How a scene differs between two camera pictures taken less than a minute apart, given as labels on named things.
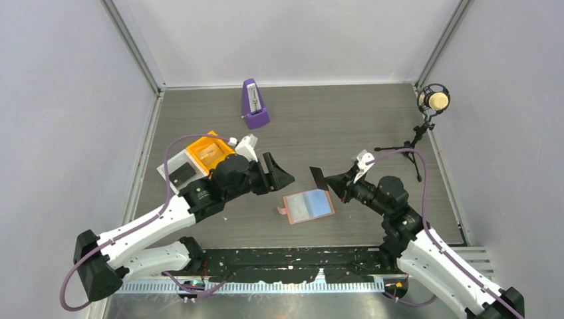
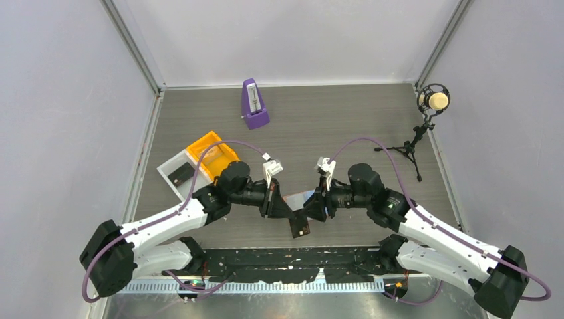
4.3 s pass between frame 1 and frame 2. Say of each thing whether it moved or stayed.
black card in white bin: stayed
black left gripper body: moved
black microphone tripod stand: stayed
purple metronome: stayed
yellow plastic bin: stayed
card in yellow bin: stayed
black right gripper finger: moved
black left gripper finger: moved
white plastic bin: stayed
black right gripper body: moved
